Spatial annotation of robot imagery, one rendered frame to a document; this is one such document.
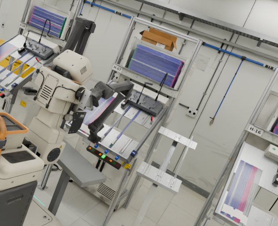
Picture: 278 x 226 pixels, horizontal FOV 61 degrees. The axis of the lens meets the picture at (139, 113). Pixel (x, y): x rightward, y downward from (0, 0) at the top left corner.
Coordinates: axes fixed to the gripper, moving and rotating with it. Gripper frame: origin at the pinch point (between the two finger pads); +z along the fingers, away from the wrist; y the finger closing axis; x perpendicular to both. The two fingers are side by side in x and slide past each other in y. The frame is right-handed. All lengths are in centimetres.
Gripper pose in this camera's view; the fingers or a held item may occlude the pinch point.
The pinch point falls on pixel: (95, 143)
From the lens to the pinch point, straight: 208.4
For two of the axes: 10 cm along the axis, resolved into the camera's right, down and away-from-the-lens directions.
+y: -8.4, -4.4, 3.1
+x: -5.4, 6.5, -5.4
